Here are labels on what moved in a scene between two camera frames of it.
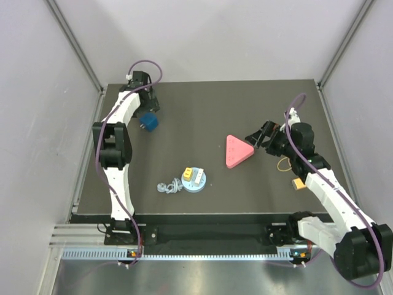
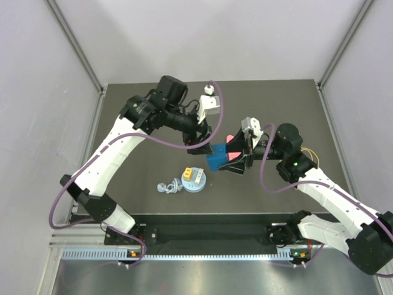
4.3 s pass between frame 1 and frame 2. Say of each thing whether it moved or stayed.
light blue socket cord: stayed
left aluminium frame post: stayed
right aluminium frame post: stayed
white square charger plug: stayed
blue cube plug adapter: moved
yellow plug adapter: stayed
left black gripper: moved
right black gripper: moved
